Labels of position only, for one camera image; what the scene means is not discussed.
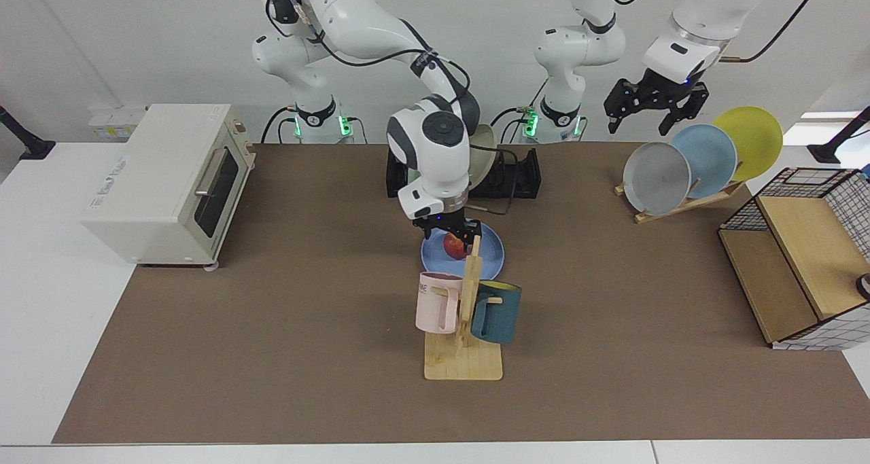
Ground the teal mug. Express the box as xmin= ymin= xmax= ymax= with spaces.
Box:
xmin=470 ymin=281 xmax=523 ymax=345

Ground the grey plate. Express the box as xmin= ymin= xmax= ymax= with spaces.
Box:
xmin=623 ymin=142 xmax=692 ymax=217

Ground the beige plate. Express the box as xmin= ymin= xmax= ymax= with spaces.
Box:
xmin=468 ymin=124 xmax=499 ymax=195

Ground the brown table cloth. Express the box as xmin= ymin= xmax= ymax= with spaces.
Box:
xmin=52 ymin=143 xmax=870 ymax=444

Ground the black stand foot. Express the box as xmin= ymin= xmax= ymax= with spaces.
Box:
xmin=0 ymin=104 xmax=56 ymax=160
xmin=807 ymin=106 xmax=870 ymax=164

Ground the white wall socket box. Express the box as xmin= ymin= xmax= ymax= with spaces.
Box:
xmin=88 ymin=106 xmax=147 ymax=142

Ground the yellow plate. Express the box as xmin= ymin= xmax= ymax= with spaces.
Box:
xmin=712 ymin=106 xmax=784 ymax=182

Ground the light blue plate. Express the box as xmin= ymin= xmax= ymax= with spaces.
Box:
xmin=669 ymin=124 xmax=738 ymax=200

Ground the pale toaster oven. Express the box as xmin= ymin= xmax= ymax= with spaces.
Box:
xmin=80 ymin=104 xmax=257 ymax=269

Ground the black dish rack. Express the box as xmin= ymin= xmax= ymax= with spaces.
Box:
xmin=385 ymin=145 xmax=542 ymax=200

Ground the wooden plate rack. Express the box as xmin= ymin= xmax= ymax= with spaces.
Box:
xmin=614 ymin=179 xmax=746 ymax=225

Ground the black base cable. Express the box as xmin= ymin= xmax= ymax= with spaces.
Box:
xmin=261 ymin=107 xmax=301 ymax=145
xmin=490 ymin=77 xmax=549 ymax=145

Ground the wire basket with wooden floor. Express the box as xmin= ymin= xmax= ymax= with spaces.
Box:
xmin=718 ymin=167 xmax=870 ymax=351

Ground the pink mug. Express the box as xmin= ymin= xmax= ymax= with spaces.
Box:
xmin=415 ymin=272 xmax=464 ymax=334

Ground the wooden cup stand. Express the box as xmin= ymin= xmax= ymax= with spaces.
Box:
xmin=423 ymin=235 xmax=504 ymax=382

